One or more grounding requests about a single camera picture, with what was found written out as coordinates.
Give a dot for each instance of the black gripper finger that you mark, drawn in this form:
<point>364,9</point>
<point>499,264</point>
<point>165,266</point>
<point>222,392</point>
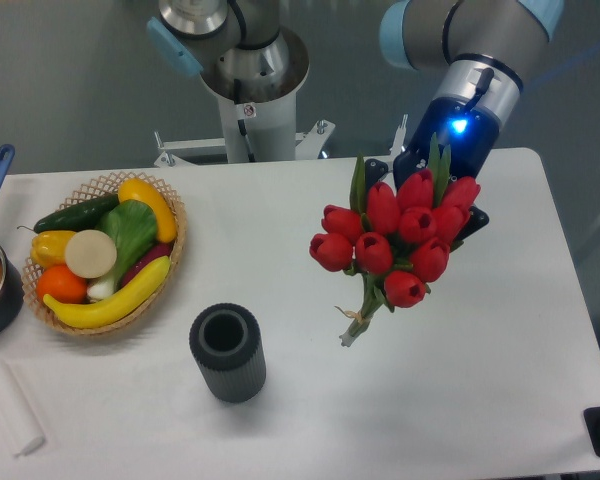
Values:
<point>478,219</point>
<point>375,171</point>

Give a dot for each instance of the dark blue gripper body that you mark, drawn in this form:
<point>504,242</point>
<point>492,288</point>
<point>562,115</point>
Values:
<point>467,114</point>

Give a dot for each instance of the red tulip bouquet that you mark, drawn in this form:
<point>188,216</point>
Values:
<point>398,240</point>

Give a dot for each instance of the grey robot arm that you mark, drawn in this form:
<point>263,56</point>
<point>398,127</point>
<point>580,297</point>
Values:
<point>414,35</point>

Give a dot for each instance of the dark grey ribbed vase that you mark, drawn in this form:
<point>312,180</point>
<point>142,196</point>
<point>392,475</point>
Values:
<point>225,341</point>

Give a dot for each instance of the purple eggplant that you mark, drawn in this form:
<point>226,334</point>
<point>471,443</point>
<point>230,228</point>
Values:
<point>158,250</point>

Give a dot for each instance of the yellow squash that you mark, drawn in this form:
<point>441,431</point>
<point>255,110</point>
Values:
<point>143,191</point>

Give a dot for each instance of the green bok choy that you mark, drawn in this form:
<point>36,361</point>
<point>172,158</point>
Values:
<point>132,226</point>

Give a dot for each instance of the green cucumber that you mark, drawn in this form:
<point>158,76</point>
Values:
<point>77,217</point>

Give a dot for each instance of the beige round disc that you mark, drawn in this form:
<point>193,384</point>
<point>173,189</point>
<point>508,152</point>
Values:
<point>90,254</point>

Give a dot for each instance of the yellow banana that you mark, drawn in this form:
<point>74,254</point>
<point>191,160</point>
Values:
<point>117,306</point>

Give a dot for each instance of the orange fruit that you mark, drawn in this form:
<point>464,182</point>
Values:
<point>62,284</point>

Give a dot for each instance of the yellow bell pepper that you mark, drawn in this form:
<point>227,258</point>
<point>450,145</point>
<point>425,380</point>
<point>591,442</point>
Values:
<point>48,248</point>

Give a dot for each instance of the white ribbed roll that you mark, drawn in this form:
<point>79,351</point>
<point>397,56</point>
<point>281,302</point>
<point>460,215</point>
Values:
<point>18,421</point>

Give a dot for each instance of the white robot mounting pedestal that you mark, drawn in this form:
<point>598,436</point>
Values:
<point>256,92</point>

